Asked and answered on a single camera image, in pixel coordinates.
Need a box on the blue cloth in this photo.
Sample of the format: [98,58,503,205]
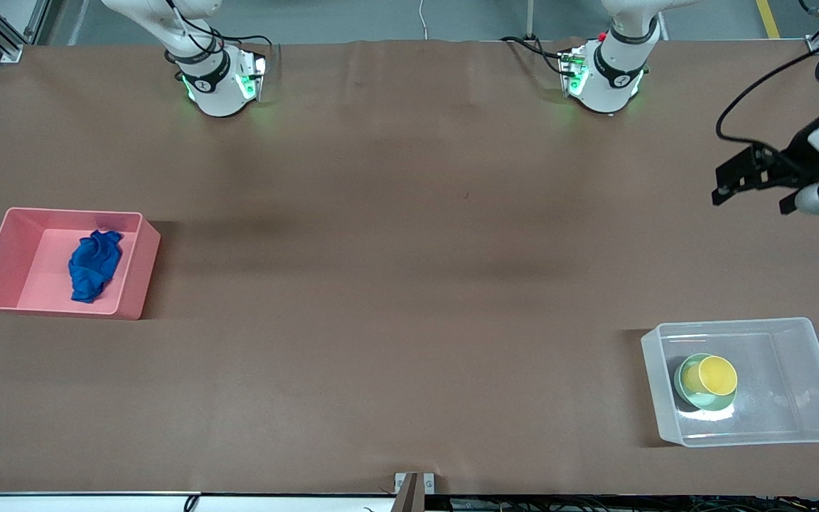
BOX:
[68,229,125,304]

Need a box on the black left base cable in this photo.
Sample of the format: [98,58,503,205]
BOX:
[500,35,569,76]

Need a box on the clear plastic box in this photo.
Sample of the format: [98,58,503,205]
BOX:
[641,317,819,448]

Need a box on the black base cable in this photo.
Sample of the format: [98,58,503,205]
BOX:
[161,0,274,62]
[500,35,569,76]

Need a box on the white table edge rail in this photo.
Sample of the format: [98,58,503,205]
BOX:
[0,491,397,512]

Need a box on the brown table cover sheet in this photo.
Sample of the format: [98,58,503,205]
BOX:
[0,38,819,496]

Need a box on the pink plastic bin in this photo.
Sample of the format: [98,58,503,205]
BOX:
[0,207,162,321]

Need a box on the black right base cable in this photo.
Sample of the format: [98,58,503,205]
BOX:
[161,0,274,62]

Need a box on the yellow plastic cup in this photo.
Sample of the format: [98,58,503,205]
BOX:
[680,355,739,397]

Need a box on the metal table edge bracket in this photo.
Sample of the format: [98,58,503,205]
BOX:
[394,472,437,512]

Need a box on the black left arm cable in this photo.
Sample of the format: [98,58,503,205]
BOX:
[715,32,819,151]

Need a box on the mint green bowl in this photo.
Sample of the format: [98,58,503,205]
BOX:
[673,353,739,412]

